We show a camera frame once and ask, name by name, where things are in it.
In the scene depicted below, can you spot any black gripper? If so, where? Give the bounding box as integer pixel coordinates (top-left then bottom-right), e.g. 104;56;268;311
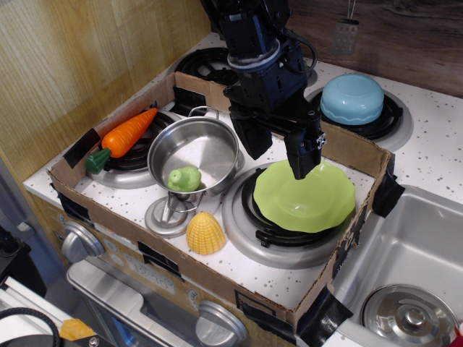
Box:
224;38;326;180

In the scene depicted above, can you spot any orange plastic toy carrot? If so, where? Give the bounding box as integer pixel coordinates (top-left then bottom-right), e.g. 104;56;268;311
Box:
85;108;158;174

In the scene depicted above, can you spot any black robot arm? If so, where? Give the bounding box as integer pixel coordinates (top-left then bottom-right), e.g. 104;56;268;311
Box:
202;1;326;180

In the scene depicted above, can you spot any light green plastic plate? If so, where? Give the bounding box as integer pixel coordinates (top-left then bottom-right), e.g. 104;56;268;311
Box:
253;160;355;234

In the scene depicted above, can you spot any silver stovetop knob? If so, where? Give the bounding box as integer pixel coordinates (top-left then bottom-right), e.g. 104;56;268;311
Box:
304;58;318;87

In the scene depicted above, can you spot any stainless steel pot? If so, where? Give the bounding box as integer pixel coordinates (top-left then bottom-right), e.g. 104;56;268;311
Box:
148;106;242;213

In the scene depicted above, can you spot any light blue upturned bowl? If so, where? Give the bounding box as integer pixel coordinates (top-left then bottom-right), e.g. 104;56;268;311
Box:
320;74;384;126

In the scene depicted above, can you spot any green plastic toy vegetable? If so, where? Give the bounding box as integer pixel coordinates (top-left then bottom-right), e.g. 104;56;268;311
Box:
167;166;202;192

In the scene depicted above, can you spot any back left stove burner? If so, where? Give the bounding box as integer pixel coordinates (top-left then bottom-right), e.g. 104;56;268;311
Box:
169;47;239;86

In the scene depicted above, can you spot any stove burner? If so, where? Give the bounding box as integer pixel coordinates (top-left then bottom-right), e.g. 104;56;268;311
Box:
221;163;356;270
87;111;180;189
306;88;413;152
169;47;239;86

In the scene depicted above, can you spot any front right stove burner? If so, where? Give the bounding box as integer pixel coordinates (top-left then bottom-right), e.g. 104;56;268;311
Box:
221;163;356;270

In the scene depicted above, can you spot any back right stove burner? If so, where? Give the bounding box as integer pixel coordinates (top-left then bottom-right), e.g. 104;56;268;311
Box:
306;88;413;152

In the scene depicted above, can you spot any silver hanging spatula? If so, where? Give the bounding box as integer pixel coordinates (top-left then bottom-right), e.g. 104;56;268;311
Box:
331;0;360;56

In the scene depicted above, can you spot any yellow toy corn piece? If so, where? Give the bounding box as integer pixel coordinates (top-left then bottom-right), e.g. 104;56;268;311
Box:
186;212;226;255

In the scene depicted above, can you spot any front left stove burner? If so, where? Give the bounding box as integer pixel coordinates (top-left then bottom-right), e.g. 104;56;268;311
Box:
87;111;180;189

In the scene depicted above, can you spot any steel sink basin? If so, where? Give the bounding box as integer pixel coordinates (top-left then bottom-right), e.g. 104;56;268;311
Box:
328;187;462;346

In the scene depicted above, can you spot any brown cardboard fence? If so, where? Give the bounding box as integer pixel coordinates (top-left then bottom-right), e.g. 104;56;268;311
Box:
49;72;395;346

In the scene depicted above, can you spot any silver right oven knob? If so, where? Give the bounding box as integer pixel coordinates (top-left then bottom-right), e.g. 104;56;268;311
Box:
195;300;249;347

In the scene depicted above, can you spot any silver oven knob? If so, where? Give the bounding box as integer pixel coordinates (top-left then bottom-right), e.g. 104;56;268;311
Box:
195;300;249;347
61;221;105;264

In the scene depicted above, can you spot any silver lid in sink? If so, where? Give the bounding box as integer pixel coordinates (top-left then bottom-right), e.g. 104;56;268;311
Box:
361;284;459;346

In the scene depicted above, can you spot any silver left oven knob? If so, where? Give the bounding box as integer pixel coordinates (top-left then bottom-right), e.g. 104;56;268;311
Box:
61;221;105;264

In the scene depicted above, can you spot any yellow object at bottom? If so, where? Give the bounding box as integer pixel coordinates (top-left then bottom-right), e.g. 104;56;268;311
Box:
59;318;95;341

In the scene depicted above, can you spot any silver oven door handle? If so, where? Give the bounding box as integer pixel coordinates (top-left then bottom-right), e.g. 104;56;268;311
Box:
67;260;153;328

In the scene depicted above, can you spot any black cable bottom left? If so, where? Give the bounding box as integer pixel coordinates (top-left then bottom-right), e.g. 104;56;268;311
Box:
0;307;61;347

